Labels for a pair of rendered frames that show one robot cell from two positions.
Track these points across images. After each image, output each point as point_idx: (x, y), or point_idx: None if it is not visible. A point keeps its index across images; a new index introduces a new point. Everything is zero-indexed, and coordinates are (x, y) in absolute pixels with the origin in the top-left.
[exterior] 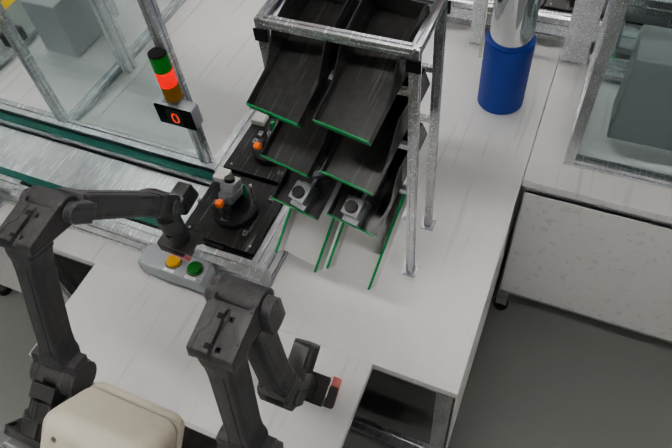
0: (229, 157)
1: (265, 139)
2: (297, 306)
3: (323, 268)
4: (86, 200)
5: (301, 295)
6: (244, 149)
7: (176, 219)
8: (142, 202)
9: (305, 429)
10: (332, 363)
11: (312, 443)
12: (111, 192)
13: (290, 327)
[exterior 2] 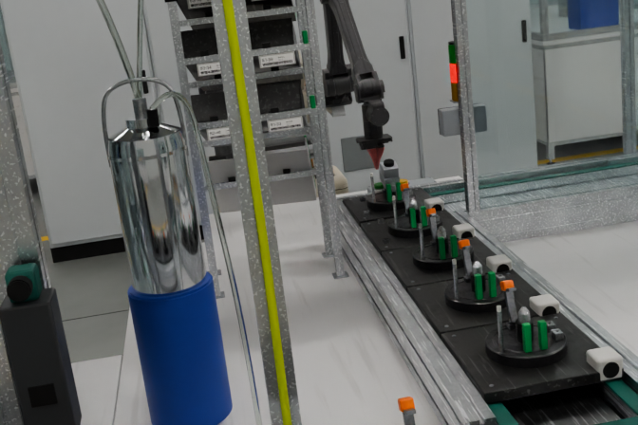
0: (450, 213)
1: (427, 220)
2: (295, 235)
3: (294, 250)
4: None
5: (298, 239)
6: (444, 219)
7: (355, 99)
8: (348, 51)
9: (236, 217)
10: (241, 232)
11: (227, 216)
12: (345, 20)
13: (290, 230)
